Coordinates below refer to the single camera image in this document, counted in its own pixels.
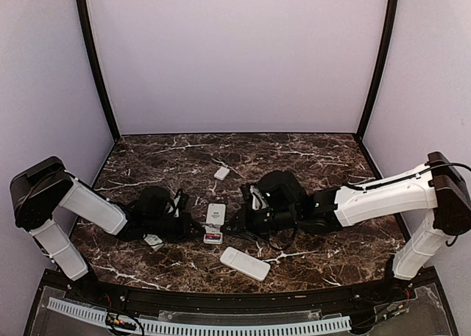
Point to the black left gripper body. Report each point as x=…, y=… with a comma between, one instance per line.
x=176, y=232

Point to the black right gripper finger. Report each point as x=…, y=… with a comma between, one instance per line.
x=235, y=224
x=244, y=235

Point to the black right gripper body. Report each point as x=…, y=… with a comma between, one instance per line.
x=264, y=223

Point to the white TCL remote control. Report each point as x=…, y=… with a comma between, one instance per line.
x=215, y=218

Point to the white battery cover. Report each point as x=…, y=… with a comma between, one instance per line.
x=221, y=173

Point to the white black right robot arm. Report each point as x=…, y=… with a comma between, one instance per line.
x=278, y=202

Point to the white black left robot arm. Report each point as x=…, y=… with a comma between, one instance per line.
x=39, y=190

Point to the small white buttoned remote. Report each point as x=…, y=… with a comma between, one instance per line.
x=154, y=242

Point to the white remote face down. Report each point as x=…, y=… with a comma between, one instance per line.
x=245, y=264

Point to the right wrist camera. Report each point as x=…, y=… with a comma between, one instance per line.
x=253, y=197

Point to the black front rail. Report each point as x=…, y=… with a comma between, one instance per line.
x=149, y=301

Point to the white slotted cable duct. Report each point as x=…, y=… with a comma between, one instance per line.
x=183, y=323

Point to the black right corner post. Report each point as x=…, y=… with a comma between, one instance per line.
x=383, y=50

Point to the black corner post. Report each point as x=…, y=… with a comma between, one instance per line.
x=383, y=50
x=94, y=63

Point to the black left corner post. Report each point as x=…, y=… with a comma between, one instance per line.
x=94, y=63

